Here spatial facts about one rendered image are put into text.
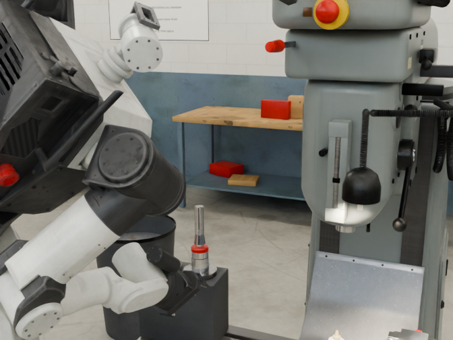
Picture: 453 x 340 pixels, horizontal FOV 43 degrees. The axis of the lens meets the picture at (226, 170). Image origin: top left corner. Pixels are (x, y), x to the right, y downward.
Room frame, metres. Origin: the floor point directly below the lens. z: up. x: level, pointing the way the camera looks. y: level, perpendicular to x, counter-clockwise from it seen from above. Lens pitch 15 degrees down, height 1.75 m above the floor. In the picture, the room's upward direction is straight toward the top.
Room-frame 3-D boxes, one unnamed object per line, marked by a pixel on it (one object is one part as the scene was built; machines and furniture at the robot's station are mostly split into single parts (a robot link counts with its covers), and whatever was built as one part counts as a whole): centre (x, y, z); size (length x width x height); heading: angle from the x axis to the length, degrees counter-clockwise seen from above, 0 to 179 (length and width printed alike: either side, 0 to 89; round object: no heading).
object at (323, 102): (1.25, -0.28, 1.47); 0.21 x 0.19 x 0.32; 67
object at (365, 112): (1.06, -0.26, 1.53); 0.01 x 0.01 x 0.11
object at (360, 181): (1.06, -0.26, 1.44); 0.07 x 0.07 x 0.06
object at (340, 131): (1.15, -0.23, 1.45); 0.04 x 0.04 x 0.21; 67
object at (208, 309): (1.45, 0.12, 1.00); 0.22 x 0.12 x 0.20; 70
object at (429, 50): (1.26, -0.42, 1.66); 0.12 x 0.04 x 0.04; 157
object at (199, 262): (1.43, 0.07, 1.13); 0.05 x 0.05 x 0.06
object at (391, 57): (1.29, -0.29, 1.68); 0.34 x 0.24 x 0.10; 157
